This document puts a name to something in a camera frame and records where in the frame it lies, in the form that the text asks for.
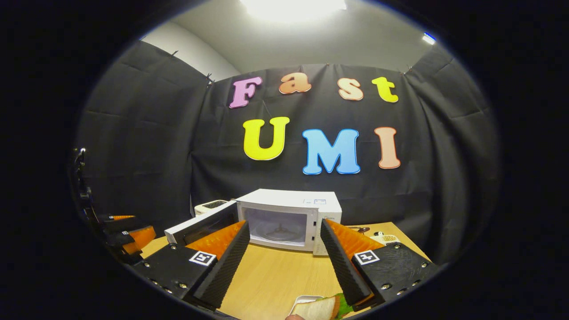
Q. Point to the small ceiling light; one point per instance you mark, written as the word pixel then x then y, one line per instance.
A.
pixel 429 38

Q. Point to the white divided dish with beans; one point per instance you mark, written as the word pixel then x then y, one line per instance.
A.
pixel 387 239

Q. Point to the large ceiling light panel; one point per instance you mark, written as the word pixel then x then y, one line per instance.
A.
pixel 293 9

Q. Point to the white toaster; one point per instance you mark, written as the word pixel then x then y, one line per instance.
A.
pixel 211 205

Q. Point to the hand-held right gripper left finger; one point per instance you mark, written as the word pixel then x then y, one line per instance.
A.
pixel 226 266

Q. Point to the white microwave oven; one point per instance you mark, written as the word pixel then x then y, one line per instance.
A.
pixel 289 200

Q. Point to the small white ribbed tray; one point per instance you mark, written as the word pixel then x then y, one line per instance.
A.
pixel 300 300

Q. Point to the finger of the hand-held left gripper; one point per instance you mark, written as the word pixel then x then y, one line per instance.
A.
pixel 142 238
pixel 118 218

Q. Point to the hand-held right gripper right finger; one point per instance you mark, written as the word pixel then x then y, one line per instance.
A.
pixel 342 271

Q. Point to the sandwich with lettuce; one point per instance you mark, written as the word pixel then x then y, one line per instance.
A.
pixel 318 309

